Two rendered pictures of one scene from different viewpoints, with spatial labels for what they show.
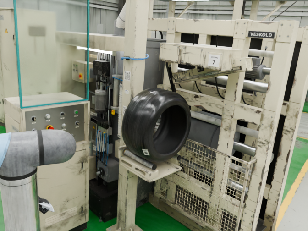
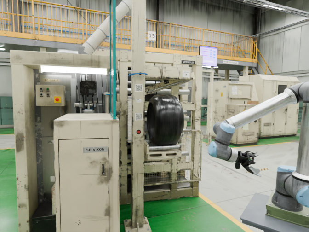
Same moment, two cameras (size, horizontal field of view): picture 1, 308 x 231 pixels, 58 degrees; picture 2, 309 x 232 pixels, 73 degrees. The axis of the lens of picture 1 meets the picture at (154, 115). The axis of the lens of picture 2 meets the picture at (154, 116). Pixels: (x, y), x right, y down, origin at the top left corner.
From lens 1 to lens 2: 224 cm
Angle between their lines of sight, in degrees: 59
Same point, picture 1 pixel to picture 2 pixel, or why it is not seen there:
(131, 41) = (142, 60)
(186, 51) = (166, 69)
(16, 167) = not seen: outside the picture
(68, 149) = not seen: hidden behind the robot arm
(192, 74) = (160, 85)
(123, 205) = (140, 199)
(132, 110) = (168, 108)
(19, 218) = not seen: outside the picture
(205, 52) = (179, 69)
